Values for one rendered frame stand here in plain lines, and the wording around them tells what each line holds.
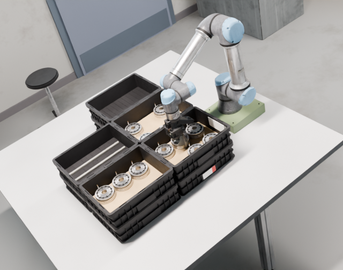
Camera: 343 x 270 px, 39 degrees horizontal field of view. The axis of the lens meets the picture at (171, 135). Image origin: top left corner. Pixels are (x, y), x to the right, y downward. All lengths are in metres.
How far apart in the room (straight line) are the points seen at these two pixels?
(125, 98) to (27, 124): 1.85
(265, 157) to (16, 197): 1.45
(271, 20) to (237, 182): 2.76
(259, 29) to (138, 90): 2.13
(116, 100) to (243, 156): 0.94
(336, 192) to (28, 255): 2.17
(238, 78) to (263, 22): 2.36
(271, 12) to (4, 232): 3.19
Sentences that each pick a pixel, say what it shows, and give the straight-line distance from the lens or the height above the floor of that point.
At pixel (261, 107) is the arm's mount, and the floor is 0.75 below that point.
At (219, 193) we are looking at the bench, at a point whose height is 0.70.
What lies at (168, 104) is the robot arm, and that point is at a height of 1.16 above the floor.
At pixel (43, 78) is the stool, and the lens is 4.24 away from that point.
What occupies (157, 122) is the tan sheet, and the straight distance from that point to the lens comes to 2.86.
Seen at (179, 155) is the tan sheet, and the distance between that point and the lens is 2.61.
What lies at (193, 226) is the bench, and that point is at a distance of 2.43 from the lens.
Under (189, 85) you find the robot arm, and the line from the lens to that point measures 2.47.
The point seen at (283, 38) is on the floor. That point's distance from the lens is 5.05.
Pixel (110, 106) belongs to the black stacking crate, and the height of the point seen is 0.83.
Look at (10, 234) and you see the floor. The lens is 3.84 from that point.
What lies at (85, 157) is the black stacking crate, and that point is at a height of 0.83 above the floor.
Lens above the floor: 2.57
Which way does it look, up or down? 39 degrees down
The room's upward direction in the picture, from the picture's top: 15 degrees counter-clockwise
